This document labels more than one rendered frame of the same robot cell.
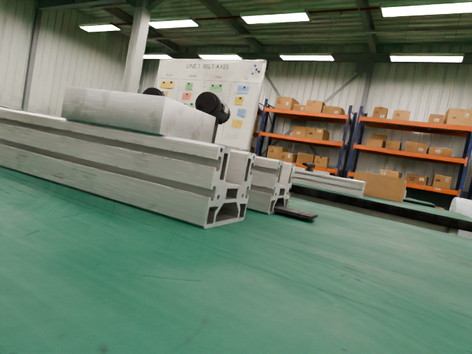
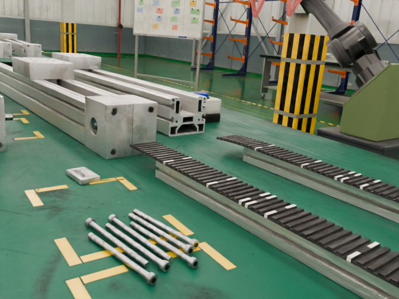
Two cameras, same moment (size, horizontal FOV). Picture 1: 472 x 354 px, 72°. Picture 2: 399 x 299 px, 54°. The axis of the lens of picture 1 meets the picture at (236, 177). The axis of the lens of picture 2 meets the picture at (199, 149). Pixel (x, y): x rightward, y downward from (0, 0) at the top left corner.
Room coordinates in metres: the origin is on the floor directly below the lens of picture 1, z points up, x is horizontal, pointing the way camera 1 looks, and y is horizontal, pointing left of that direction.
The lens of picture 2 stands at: (1.46, 1.12, 0.99)
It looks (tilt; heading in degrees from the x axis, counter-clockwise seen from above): 16 degrees down; 205
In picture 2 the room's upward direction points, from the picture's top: 4 degrees clockwise
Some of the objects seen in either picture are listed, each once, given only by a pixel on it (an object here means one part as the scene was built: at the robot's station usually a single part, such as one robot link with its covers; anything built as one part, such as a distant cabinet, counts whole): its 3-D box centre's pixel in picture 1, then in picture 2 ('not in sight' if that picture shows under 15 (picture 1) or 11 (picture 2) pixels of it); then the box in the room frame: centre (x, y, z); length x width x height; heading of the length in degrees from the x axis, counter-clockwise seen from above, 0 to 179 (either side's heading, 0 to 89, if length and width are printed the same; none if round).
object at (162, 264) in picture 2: not in sight; (134, 244); (1.17, 0.91, 0.78); 0.11 x 0.01 x 0.01; 70
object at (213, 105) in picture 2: not in sight; (197, 108); (0.54, 0.67, 0.81); 0.10 x 0.08 x 0.06; 155
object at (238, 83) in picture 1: (195, 141); not in sight; (3.88, 0.55, 0.97); 1.50 x 0.50 x 1.95; 61
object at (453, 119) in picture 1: (404, 164); not in sight; (9.02, -4.53, 1.59); 2.83 x 0.98 x 3.17; 61
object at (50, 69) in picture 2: not in sight; (42, 72); (0.70, 0.28, 0.87); 0.16 x 0.11 x 0.07; 65
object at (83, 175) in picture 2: not in sight; (82, 175); (1.05, 0.73, 0.78); 0.05 x 0.03 x 0.01; 69
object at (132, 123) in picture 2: not in sight; (126, 124); (0.88, 0.69, 0.83); 0.12 x 0.09 x 0.10; 155
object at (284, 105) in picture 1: (301, 149); not in sight; (10.48, -1.91, 1.58); 2.83 x 0.98 x 3.15; 61
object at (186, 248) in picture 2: not in sight; (158, 231); (1.13, 0.92, 0.78); 0.11 x 0.01 x 0.01; 71
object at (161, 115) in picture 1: (139, 127); (76, 64); (0.43, 0.14, 0.87); 0.16 x 0.11 x 0.07; 65
